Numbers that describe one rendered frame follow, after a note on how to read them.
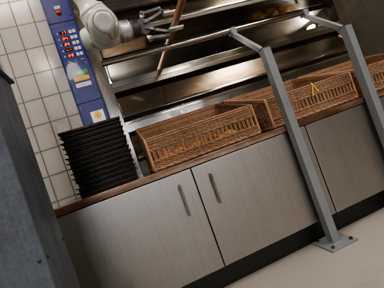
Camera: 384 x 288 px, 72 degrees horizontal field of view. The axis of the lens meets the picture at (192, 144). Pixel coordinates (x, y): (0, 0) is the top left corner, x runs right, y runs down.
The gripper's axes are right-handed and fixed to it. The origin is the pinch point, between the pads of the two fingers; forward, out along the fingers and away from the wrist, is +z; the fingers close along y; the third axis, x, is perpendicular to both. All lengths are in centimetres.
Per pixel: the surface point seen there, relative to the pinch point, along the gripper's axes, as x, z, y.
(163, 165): -5, -26, 60
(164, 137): -5, -21, 49
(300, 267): 9, 12, 120
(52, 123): -55, -73, 16
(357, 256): 21, 31, 120
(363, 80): 7, 81, 54
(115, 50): -54, -24, -17
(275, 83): 7, 33, 42
